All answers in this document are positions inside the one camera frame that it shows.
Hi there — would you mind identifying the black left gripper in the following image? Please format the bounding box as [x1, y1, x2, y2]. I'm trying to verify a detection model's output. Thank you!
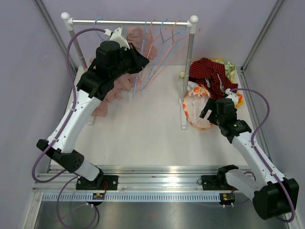
[110, 42, 150, 81]

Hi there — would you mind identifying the orange floral skirt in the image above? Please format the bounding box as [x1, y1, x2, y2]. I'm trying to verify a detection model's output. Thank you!
[182, 84, 244, 131]

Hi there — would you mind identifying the pink pleated skirt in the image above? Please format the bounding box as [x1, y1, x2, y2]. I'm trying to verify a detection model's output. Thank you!
[91, 27, 158, 117]

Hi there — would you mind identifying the pink wire hanger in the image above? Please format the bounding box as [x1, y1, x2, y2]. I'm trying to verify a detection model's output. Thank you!
[141, 19, 168, 87]
[157, 16, 200, 74]

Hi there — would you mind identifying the red polka dot skirt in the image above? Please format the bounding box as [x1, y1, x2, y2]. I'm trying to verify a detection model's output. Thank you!
[189, 58, 238, 100]

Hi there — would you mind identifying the blue wire hanger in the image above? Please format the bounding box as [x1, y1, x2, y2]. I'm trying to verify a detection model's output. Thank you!
[93, 17, 107, 42]
[140, 19, 187, 91]
[132, 19, 151, 99]

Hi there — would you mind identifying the lemon print skirt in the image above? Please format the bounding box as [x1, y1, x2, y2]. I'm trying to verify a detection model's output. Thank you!
[189, 58, 236, 81]

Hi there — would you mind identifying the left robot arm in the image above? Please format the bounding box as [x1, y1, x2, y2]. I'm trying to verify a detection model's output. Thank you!
[36, 41, 149, 189]

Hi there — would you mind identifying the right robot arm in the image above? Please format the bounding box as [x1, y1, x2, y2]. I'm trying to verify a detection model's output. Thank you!
[200, 98, 299, 222]

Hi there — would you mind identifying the yellow plastic tray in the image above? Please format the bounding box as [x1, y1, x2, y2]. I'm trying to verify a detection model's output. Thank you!
[213, 59, 244, 108]

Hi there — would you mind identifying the white and silver clothes rack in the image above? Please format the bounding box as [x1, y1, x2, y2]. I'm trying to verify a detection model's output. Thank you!
[61, 12, 198, 130]

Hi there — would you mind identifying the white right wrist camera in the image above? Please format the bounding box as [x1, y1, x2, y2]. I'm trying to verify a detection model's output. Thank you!
[225, 89, 240, 105]

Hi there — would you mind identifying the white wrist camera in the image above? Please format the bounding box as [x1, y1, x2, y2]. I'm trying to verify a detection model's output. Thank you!
[104, 27, 130, 50]
[225, 89, 240, 105]

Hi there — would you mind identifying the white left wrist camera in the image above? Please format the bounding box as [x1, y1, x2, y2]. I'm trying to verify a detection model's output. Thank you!
[104, 27, 130, 50]

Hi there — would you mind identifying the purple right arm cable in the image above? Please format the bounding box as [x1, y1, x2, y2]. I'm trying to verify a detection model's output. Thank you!
[230, 88, 296, 224]

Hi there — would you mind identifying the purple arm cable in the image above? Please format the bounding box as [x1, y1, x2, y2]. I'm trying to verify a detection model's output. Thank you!
[230, 88, 296, 224]
[31, 28, 108, 183]

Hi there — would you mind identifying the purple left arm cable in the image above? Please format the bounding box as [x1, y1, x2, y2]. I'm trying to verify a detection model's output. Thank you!
[31, 28, 108, 183]

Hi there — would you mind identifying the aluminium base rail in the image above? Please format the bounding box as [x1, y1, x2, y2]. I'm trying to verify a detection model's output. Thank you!
[32, 165, 219, 193]

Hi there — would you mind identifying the slotted cable duct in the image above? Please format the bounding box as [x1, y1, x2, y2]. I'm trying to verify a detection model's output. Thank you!
[42, 192, 220, 202]

